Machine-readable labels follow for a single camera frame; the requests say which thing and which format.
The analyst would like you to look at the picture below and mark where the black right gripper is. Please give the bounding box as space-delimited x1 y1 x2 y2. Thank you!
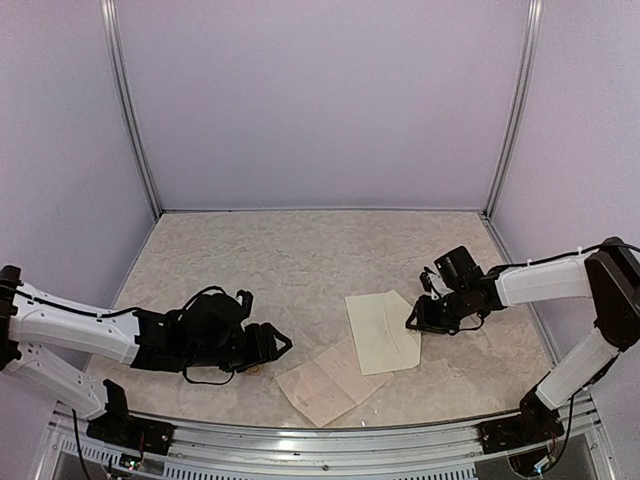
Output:
406 286 472 334

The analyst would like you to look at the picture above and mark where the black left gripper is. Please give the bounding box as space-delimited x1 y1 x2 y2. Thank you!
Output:
186 322 292 374

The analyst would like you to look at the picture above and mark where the cream paper envelope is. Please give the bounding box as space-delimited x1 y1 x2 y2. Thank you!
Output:
345 290 421 375

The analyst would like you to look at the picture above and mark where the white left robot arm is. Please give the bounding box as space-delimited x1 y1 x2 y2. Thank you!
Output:
1 265 293 445

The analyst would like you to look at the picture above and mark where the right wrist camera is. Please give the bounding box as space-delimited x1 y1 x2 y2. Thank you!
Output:
419 267 447 300

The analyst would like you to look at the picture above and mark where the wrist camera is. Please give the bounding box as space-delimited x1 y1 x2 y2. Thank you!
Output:
419 267 447 300
235 290 254 322

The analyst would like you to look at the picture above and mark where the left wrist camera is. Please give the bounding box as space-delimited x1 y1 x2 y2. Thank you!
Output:
235 290 254 322

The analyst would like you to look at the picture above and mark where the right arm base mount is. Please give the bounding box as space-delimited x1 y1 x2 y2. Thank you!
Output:
477 389 565 455

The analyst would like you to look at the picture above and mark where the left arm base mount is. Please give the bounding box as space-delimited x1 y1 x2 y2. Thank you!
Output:
87 380 175 456

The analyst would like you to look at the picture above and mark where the front aluminium rail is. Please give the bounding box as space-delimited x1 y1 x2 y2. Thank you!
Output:
47 399 616 480

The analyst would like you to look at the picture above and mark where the right aluminium corner post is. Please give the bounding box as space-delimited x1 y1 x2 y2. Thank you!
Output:
483 0 544 223

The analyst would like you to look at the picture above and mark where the aluminium corner post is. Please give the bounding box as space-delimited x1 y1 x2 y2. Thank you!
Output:
100 0 164 222
483 0 544 223

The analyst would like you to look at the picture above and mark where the left aluminium corner post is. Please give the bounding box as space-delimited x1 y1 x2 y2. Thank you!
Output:
100 0 164 222

